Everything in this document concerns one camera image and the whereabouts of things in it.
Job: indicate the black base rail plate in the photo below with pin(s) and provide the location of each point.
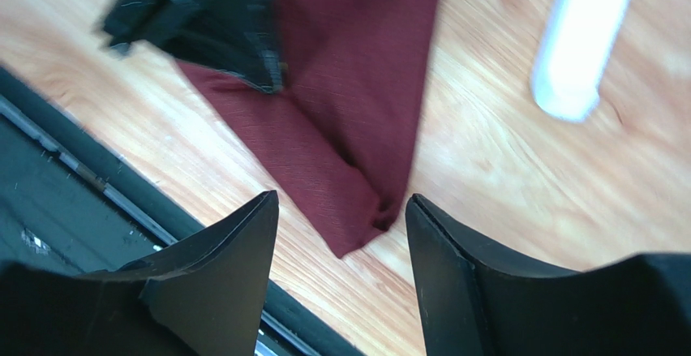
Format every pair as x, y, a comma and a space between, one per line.
70, 206

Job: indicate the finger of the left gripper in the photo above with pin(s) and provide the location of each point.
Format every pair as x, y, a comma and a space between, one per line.
237, 37

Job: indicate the dark red cloth napkin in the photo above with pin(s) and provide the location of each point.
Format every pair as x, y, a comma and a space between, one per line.
339, 138

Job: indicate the white clothes rack stand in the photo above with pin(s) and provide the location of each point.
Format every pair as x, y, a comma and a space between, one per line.
572, 56

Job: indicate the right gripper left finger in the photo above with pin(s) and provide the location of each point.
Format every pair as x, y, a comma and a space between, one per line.
203, 295

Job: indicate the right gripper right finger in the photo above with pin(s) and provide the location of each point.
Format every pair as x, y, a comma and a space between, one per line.
477, 296

